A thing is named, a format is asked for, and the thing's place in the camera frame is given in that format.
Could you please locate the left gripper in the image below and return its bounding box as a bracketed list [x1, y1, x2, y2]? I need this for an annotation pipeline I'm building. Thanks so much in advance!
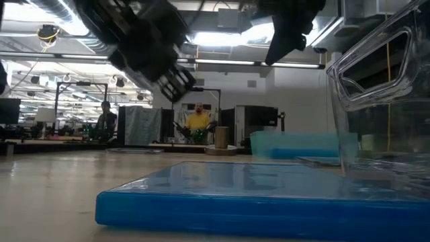
[116, 3, 198, 104]

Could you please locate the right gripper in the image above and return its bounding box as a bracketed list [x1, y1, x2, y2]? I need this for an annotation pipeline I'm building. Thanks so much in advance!
[265, 0, 327, 67]

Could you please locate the black jewel case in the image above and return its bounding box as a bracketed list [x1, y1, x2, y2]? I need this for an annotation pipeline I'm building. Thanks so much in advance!
[105, 147, 166, 155]

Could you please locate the blue disc case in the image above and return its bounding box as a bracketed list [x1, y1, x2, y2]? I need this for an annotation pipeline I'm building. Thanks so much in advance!
[270, 153, 341, 160]
[95, 160, 430, 242]
[270, 147, 341, 154]

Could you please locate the person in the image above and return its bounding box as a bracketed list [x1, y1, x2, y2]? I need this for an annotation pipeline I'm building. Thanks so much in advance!
[183, 102, 216, 145]
[95, 99, 119, 143]

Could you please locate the grey cover sheet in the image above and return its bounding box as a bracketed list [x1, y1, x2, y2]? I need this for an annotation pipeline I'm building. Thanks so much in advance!
[123, 105, 163, 147]

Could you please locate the grey ceiling box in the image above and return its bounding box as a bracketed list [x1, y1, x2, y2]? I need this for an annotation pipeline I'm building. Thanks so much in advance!
[216, 8, 241, 30]

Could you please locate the black cabinet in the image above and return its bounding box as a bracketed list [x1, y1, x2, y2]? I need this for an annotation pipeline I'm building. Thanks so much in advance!
[220, 104, 280, 148]

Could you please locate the green translucent bin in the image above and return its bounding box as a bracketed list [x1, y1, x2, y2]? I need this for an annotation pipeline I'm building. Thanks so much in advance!
[250, 130, 359, 161]

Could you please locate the clear plastic bin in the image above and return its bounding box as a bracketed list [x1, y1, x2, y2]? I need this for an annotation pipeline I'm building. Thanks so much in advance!
[326, 0, 430, 211]

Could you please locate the ceiling light strip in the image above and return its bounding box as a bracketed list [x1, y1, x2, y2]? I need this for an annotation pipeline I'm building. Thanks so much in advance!
[0, 50, 326, 70]

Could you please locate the black monitor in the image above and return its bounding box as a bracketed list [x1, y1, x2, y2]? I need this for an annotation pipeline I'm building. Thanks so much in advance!
[0, 97, 22, 126]

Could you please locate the black rig frame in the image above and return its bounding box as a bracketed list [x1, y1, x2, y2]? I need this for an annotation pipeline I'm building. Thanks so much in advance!
[171, 87, 222, 145]
[54, 81, 109, 138]

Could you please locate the hanging cable reel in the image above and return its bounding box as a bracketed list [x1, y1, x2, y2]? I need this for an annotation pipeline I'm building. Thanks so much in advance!
[36, 24, 61, 44]

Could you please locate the wide silver ceiling duct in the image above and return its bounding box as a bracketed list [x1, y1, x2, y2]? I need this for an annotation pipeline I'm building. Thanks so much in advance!
[28, 0, 117, 58]

